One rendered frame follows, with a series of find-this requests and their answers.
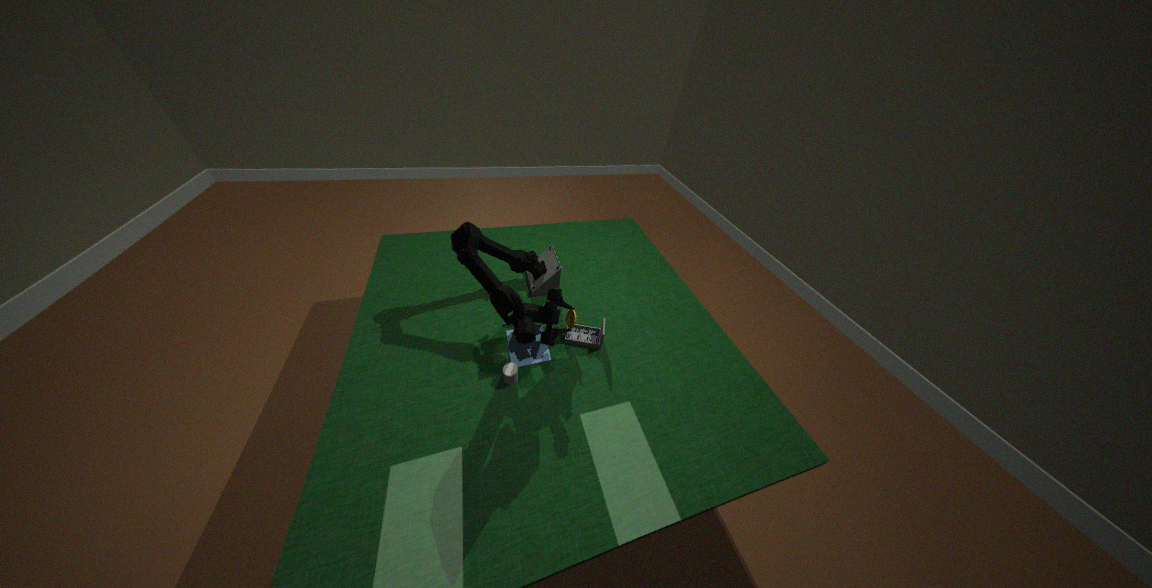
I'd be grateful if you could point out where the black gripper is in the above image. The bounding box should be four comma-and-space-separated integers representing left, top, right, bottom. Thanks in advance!
533, 288, 575, 345

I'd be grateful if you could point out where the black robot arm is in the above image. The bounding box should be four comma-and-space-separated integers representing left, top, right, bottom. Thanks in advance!
450, 223, 560, 344

